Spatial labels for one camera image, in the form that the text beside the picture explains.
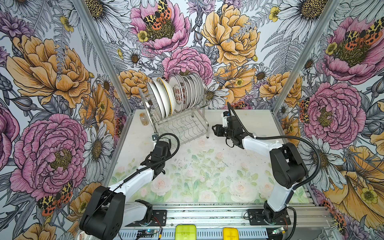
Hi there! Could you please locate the silver metal dish rack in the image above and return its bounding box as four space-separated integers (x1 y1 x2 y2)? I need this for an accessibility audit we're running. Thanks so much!
139 90 210 144

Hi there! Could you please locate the white plate black striped rim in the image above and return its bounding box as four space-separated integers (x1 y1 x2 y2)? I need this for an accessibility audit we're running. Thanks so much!
147 82 166 120

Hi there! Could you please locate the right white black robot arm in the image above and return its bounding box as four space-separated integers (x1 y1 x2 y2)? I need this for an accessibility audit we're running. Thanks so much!
212 111 308 225

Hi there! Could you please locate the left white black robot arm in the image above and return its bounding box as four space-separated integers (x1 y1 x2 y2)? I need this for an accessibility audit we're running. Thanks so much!
80 140 180 240

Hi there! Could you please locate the white plate red floral pattern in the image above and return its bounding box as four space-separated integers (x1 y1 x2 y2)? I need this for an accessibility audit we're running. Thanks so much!
169 74 187 113

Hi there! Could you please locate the white plate yellow rim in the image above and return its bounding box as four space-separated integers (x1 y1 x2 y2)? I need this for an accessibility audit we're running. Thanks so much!
155 78 175 118

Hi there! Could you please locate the green plastic box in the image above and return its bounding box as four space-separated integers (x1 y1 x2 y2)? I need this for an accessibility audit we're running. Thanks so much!
175 225 197 240

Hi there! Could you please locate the yellow plastic box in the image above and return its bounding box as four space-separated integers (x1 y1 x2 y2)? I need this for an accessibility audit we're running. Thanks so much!
223 228 240 240

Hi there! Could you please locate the black corrugated cable hose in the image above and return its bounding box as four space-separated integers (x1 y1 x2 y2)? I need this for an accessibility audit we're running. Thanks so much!
226 101 321 191

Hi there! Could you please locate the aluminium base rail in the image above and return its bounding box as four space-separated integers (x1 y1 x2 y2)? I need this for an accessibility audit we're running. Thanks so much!
113 204 333 240

